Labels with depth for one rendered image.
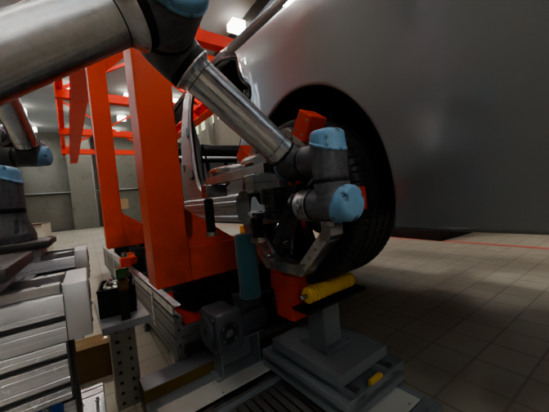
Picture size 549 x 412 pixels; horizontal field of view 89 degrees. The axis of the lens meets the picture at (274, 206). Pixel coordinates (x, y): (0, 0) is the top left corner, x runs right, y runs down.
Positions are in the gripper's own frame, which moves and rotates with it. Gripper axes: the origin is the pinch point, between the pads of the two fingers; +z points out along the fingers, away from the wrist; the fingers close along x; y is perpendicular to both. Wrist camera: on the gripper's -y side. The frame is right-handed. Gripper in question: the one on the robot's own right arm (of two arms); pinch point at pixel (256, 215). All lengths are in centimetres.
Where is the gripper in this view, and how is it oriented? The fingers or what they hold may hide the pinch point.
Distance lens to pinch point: 82.7
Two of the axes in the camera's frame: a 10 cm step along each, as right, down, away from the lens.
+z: -6.0, 0.3, 8.0
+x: -7.9, 0.9, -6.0
